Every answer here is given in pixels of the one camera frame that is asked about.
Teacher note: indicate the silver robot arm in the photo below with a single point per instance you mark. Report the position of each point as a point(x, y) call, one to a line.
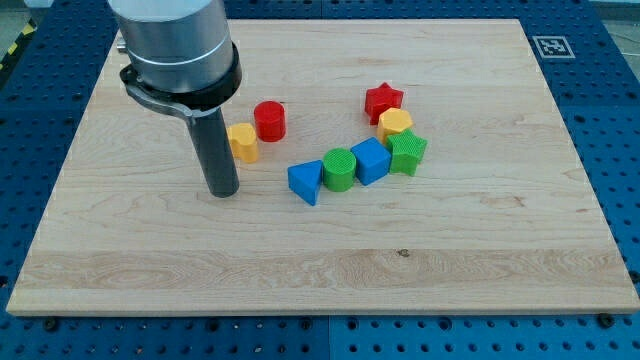
point(183, 62)

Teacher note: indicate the yellow heart block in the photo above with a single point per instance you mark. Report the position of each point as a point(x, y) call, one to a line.
point(243, 141)

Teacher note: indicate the blue triangle block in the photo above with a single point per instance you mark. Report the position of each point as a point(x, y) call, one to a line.
point(305, 180)

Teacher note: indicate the green cylinder block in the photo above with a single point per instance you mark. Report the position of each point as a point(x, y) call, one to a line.
point(339, 166)

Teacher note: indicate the blue cube block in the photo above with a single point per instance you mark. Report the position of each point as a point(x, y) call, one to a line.
point(372, 160)

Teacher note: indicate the wooden board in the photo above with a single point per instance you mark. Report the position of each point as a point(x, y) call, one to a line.
point(499, 218)

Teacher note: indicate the red cylinder block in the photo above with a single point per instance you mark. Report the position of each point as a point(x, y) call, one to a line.
point(270, 121)

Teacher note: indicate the green star block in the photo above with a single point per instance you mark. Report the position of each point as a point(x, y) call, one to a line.
point(407, 151)

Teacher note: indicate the yellow hexagon block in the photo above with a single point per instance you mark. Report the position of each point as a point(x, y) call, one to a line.
point(391, 122)

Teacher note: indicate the red star block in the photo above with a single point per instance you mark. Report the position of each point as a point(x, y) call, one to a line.
point(380, 99)

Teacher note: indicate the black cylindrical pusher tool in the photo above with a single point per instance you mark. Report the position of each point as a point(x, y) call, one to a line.
point(210, 140)

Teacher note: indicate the white fiducial marker tag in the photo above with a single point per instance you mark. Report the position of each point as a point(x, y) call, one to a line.
point(553, 47)

